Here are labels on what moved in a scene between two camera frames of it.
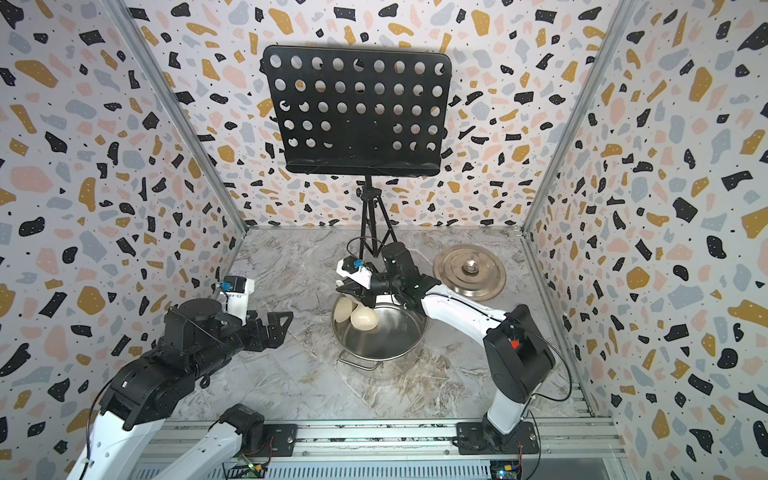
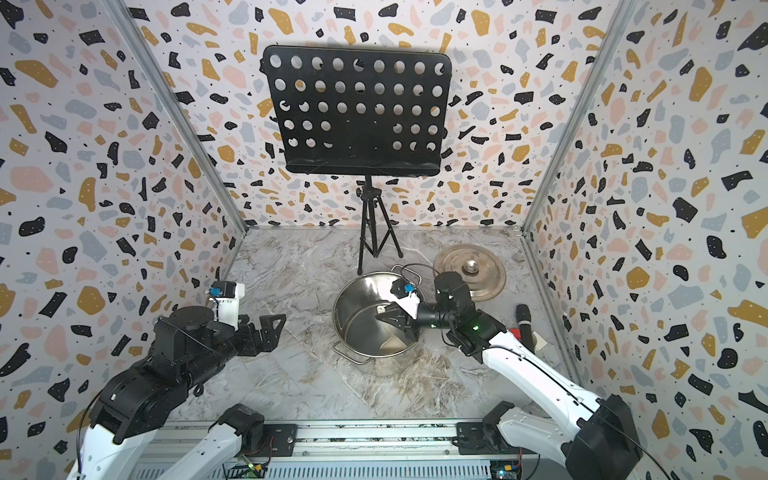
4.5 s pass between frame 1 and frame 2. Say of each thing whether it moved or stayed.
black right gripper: moved
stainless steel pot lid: stayed
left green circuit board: stayed
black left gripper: stayed
